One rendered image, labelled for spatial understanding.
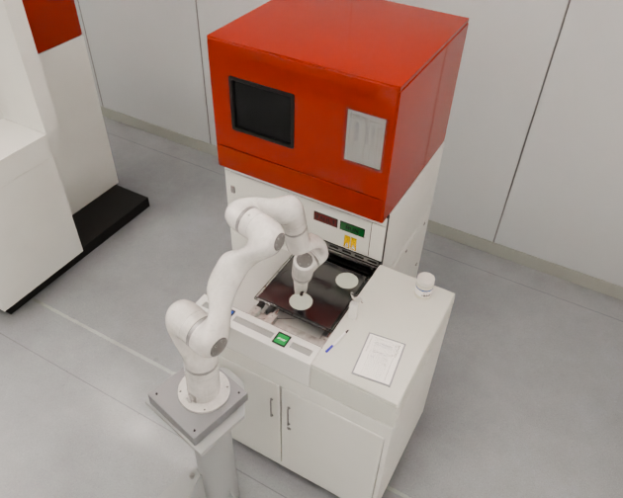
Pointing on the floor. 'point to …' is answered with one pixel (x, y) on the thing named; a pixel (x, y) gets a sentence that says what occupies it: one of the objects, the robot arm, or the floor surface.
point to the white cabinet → (323, 428)
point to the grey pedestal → (210, 460)
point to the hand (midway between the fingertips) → (300, 287)
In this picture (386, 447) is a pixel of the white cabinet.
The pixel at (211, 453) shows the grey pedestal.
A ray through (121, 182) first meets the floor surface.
